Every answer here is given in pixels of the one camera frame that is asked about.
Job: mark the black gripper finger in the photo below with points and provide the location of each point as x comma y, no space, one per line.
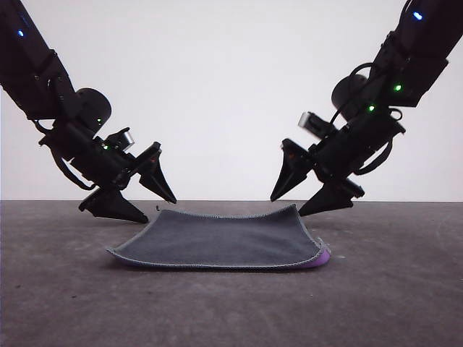
115,209
332,200
155,177
291,170

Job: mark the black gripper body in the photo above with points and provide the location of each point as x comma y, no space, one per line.
358,148
90,155

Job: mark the purple towel with grey hem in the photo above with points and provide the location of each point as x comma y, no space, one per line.
217,242

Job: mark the grey table cloth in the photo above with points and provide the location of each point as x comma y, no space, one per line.
325,311

